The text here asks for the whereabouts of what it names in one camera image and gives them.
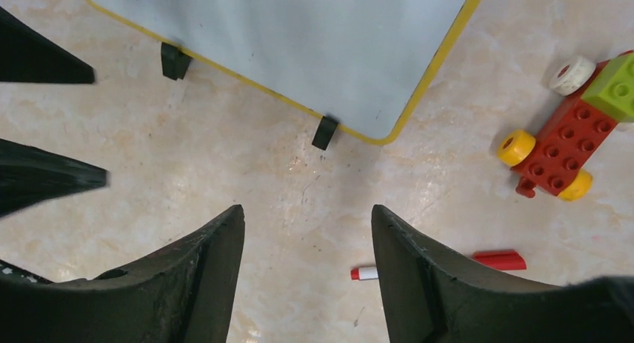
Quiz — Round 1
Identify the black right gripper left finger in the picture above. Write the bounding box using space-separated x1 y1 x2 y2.
1 205 245 342

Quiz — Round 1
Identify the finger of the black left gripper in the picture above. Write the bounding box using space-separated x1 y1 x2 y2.
1 9 96 84
1 139 108 217

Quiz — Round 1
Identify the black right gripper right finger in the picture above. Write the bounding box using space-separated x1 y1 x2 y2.
372 205 633 342

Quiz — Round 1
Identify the red white marker pen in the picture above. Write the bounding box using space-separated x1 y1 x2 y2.
350 266 378 281

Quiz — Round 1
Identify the red marker cap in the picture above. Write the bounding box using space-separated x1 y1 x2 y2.
471 250 527 271

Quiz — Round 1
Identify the yellow framed whiteboard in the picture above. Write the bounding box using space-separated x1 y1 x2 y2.
86 0 481 145

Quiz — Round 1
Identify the red green lego car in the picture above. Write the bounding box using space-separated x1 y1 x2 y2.
496 50 633 201

